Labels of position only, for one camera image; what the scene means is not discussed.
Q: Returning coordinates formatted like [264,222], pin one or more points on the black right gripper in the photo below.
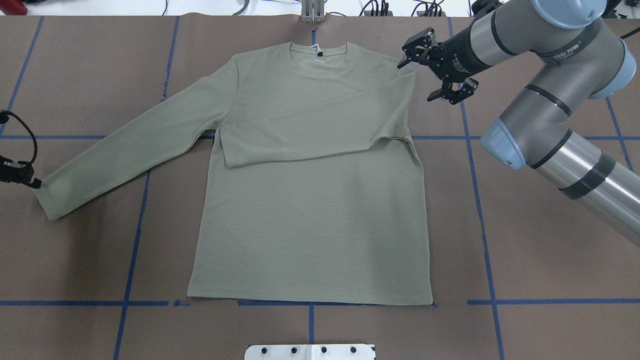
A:
[459,54]

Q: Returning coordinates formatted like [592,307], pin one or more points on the olive green long-sleeve shirt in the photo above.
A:
[315,191]

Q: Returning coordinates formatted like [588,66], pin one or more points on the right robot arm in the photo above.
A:
[583,60]

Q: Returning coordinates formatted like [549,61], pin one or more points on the aluminium frame post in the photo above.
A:
[313,11]

